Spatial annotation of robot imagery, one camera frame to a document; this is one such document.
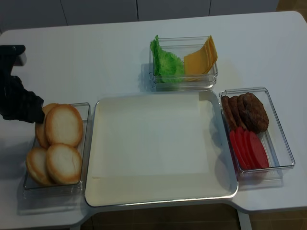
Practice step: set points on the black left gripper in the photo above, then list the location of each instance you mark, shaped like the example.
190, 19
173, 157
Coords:
17, 103

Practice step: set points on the bun half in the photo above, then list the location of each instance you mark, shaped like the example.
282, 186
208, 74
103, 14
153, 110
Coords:
64, 125
64, 164
40, 133
36, 166

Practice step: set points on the green lettuce leaf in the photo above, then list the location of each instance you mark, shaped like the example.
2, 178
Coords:
168, 68

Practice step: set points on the clear lettuce cheese container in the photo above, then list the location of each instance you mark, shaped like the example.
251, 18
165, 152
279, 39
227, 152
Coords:
181, 47

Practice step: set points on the front yellow cheese slice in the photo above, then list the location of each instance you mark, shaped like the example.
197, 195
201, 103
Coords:
198, 62

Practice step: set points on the rear yellow cheese slices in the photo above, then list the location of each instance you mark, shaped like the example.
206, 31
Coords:
212, 51

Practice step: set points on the clear bun container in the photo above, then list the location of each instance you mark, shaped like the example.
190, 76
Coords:
33, 190

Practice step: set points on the white paper liner sheet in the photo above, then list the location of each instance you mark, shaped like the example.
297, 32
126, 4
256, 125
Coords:
149, 135

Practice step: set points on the white serving tray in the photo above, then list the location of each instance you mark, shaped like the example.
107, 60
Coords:
220, 182

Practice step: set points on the rear brown meat patty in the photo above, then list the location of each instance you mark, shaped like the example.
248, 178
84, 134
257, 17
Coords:
228, 113

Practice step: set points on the brown meat patty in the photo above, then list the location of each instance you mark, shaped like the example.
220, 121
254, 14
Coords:
242, 113
256, 114
228, 113
235, 112

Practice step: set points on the rear red tomato slice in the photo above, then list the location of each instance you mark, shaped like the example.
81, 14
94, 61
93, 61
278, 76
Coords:
237, 151

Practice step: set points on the red tomato slice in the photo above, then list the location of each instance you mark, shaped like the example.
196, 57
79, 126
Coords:
257, 151
248, 155
239, 141
237, 151

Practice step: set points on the front brown meat patty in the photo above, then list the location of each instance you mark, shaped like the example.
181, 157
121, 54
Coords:
256, 114

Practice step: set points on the front red tomato slice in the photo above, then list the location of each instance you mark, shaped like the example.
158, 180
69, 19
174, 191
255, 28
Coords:
257, 151

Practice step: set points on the clear patty tomato container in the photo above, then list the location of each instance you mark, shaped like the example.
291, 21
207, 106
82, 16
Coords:
273, 140

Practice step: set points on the white right table leg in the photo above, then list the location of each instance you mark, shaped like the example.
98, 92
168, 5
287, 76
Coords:
244, 221

